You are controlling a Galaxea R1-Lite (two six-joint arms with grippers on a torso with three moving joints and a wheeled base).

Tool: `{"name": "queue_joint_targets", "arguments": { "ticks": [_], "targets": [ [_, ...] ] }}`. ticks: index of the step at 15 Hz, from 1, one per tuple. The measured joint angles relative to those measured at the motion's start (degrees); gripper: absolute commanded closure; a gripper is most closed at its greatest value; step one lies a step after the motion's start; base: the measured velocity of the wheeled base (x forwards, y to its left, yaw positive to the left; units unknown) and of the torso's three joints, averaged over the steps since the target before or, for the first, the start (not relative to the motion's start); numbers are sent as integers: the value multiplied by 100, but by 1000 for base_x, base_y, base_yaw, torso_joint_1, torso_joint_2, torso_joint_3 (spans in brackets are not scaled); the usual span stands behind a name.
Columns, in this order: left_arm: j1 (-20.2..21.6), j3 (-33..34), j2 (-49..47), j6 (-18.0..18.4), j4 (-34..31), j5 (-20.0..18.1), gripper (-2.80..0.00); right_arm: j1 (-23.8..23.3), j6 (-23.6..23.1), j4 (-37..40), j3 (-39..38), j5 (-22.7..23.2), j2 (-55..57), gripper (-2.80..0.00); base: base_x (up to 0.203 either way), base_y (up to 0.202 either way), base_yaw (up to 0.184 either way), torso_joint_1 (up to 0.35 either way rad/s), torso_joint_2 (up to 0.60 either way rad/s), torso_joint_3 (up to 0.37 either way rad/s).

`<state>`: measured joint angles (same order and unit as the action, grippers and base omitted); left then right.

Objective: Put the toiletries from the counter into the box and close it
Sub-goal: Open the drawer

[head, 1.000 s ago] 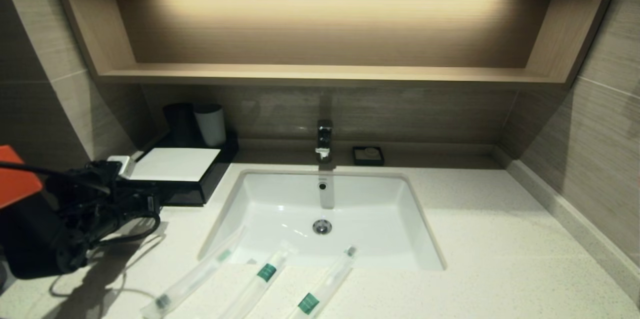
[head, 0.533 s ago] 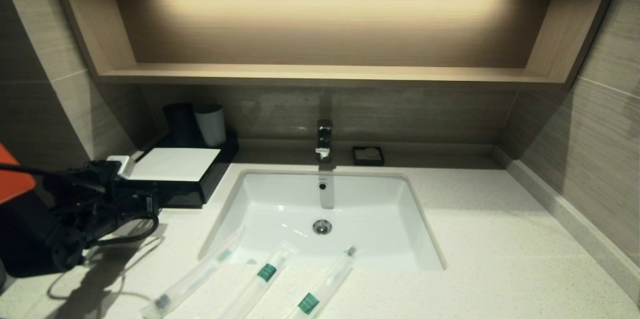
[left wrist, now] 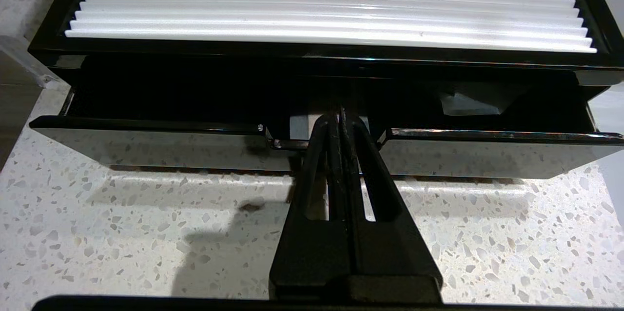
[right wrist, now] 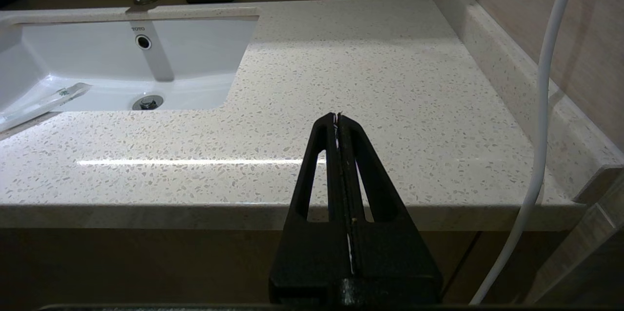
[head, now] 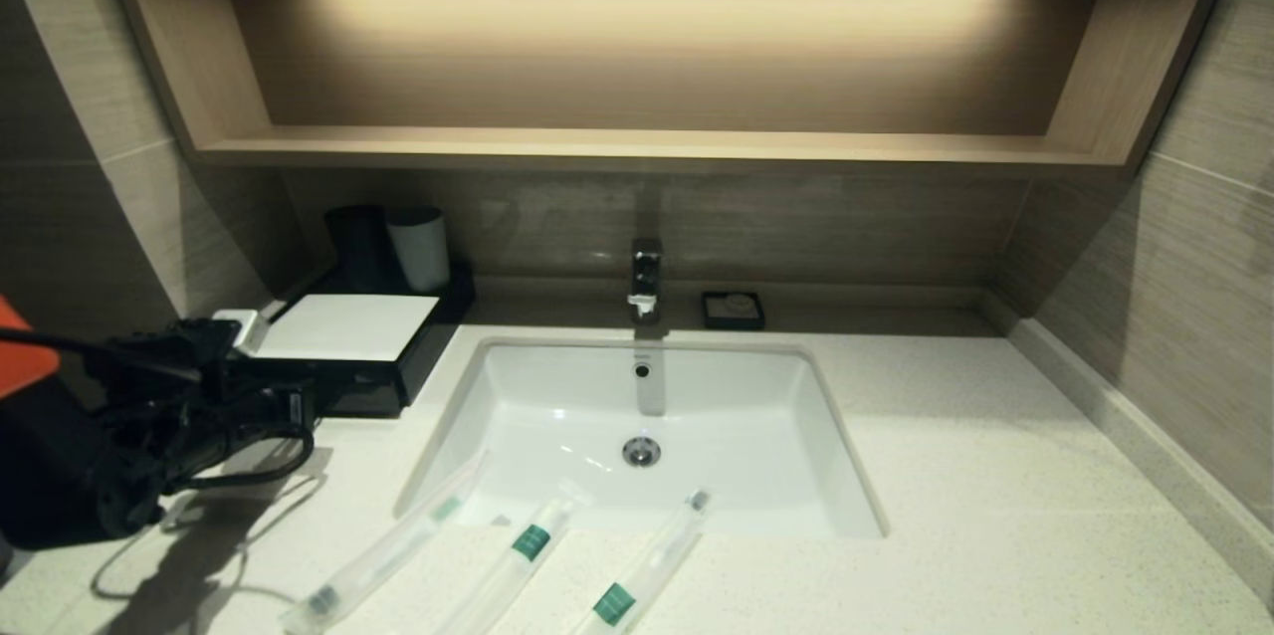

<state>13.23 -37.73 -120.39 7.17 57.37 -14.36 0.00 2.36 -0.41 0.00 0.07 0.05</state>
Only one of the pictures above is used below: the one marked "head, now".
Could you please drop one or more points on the wooden wall shelf niche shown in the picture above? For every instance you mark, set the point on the wooden wall shelf niche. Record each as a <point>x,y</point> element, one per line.
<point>647,149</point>

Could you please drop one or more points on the chrome faucet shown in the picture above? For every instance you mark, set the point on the chrome faucet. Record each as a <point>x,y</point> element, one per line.
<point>645,277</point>

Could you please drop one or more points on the white cup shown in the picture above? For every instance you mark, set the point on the white cup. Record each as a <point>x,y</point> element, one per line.
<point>422,252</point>

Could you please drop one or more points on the green-banded pack, grey-bristled toothbrush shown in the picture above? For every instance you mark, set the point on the green-banded pack, grey-bristled toothbrush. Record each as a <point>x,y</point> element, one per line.
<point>647,565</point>

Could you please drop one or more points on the green-banded pack, white tube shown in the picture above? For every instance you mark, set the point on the green-banded pack, white tube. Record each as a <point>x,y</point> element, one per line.
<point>518,560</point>

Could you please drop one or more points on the white sink basin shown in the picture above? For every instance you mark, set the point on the white sink basin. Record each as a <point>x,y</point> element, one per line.
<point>737,436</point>

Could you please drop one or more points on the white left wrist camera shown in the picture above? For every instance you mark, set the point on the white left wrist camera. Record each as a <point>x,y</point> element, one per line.
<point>242,330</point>

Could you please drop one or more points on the white card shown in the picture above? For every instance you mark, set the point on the white card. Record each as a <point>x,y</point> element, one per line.
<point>348,328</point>

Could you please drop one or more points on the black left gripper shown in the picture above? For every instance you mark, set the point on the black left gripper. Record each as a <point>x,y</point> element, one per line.
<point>251,413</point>

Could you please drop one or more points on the clear pack with dark toothbrush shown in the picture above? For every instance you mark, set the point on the clear pack with dark toothbrush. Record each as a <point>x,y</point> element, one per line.
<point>383,555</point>

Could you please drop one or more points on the round soap bar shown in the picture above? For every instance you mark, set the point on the round soap bar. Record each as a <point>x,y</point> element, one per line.
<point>738,304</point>

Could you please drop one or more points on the black soap dish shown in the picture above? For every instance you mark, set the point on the black soap dish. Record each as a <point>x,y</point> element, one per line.
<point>711,317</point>

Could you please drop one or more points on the black amenity box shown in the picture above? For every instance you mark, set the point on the black amenity box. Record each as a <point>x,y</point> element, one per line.
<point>438,336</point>

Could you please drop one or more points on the black cup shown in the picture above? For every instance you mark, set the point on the black cup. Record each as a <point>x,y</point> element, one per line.
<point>358,247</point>

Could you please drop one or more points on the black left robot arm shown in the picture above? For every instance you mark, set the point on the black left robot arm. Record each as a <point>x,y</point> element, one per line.
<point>50,466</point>

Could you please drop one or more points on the chrome sink drain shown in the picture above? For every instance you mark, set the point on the chrome sink drain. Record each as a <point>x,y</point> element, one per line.
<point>641,452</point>

